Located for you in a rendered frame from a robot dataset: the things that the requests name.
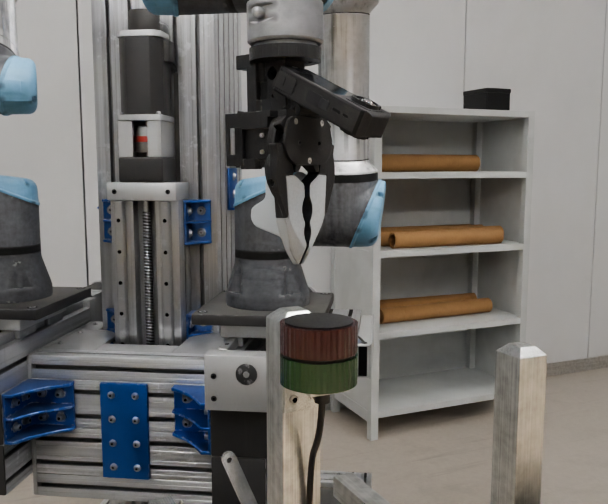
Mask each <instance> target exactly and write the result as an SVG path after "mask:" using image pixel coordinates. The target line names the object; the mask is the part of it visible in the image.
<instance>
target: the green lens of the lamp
mask: <svg viewBox="0 0 608 504"><path fill-rule="evenodd" d="M357 377H358V353H356V354H355V356H354V357H353V358H352V359H350V360H348V361H344V362H340V363H333V364H306V363H299V362H295V361H291V360H288V359H286V358H285V357H284V356H283V354H282V353H281V352H280V384H281V385H282V386H283V387H285V388H286V389H289V390H292V391H295V392H300V393H307V394H332V393H339V392H344V391H347V390H350V389H352V388H354V387H355V386H356V385H357Z"/></svg>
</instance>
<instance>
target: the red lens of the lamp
mask: <svg viewBox="0 0 608 504"><path fill-rule="evenodd" d="M352 319H353V318H352ZM284 320H285V318H284V319H282V320H281V321H280V352H281V353H282V354H283V355H285V356H287V357H290V358H294V359H300V360H308V361H331V360H339V359H345V358H348V357H351V356H354V355H355V354H356V353H357V352H358V321H357V320H355V319H353V321H354V324H353V325H352V326H350V327H347V328H342V329H336V330H303V329H297V328H292V327H289V326H287V325H285V324H284Z"/></svg>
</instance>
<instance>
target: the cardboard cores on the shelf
mask: <svg viewBox="0 0 608 504"><path fill-rule="evenodd" d="M479 167H480V158H479V157H478V155H437V154H382V172H438V171H477V170H478V169H479ZM503 239H504V230H503V228H502V227H501V226H483V225H482V224H477V225H471V224H458V225H431V226H403V227H381V246H390V247H391V248H392V249H395V248H415V247H436V246H457V245H477V244H498V243H502V241H503ZM492 308H493V304H492V301H491V299H490V298H478V299H477V296H476V294H475V293H463V294H450V295H437V296H424V297H411V298H399V299H386V300H380V324H385V323H394V322H403V321H412V320H421V319H430V318H439V317H448V316H457V315H466V314H475V313H484V312H490V311H491V310H492Z"/></svg>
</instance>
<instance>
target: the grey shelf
mask: <svg viewBox="0 0 608 504"><path fill-rule="evenodd" d="M381 109H383V110H385V111H387V112H389V113H391V116H390V119H389V121H388V123H387V126H386V128H385V130H384V133H383V135H382V138H369V160H370V162H371V163H372V164H373V165H374V166H375V167H376V168H377V169H378V180H379V179H382V181H385V182H386V191H385V200H384V207H383V214H382V220H381V226H380V232H379V236H378V240H377V241H376V243H375V244H374V245H372V246H369V247H352V248H349V247H331V293H333V294H334V301H333V304H332V306H331V309H353V310H361V316H362V315H372V316H373V314H374V351H373V365H372V379H369V378H361V377H357V385H356V386H355V387H354V388H352V389H350V391H348V392H342V393H336V394H330V410H331V411H332V412H333V413H334V412H340V402H341V403H342V404H343V405H345V406H346V407H348V408H349V409H350V410H352V411H353V412H355V413H356V414H357V415H359V416H360V417H362V418H363V419H364V420H366V421H367V439H369V440H370V441H374V440H378V418H383V417H389V416H395V415H401V414H408V413H414V412H420V411H426V410H432V409H438V408H444V407H450V406H456V405H462V404H468V403H474V402H481V401H487V400H493V399H494V391H495V363H496V350H498V349H499V348H501V347H503V346H505V345H507V344H508V343H515V342H525V343H526V324H527V300H528V275H529V251H530V227H531V203H532V179H533V155H534V131H535V111H511V110H486V109H460V108H435V107H410V106H384V105H381ZM472 131H473V133H472ZM382 154H437V155H478V157H479V158H480V167H479V169H478V170H477V171H438V172H382ZM470 197H471V199H470ZM458 224H471V225H477V224H482V225H483V226H501V227H502V228H503V230H504V239H503V241H502V243H498V244H477V245H457V246H436V247H415V248H395V249H392V248H391V247H390V246H381V227H403V226H431V225H458ZM468 263H469V265H468ZM463 293H475V294H476V296H477V299H478V298H490V299H491V301H492V304H493V308H492V310H491V311H490V312H484V313H475V314H466V315H457V316H448V317H439V318H430V319H421V320H412V321H403V322H394V323H385V324H380V300H386V299H399V298H411V297H424V296H437V295H450V294H463ZM466 330H467V331H466ZM465 362H466V364H465Z"/></svg>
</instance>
